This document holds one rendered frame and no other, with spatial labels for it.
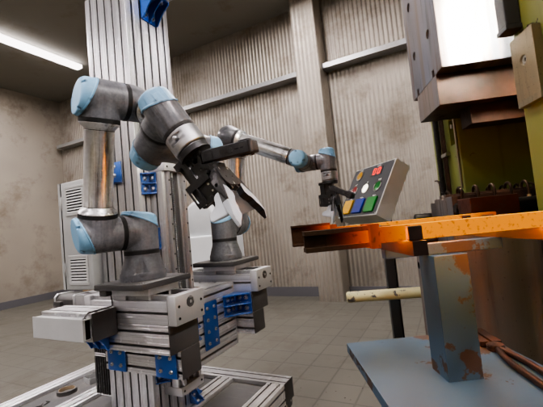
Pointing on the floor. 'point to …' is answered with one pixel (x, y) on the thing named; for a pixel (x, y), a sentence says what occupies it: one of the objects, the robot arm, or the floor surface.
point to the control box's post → (393, 300)
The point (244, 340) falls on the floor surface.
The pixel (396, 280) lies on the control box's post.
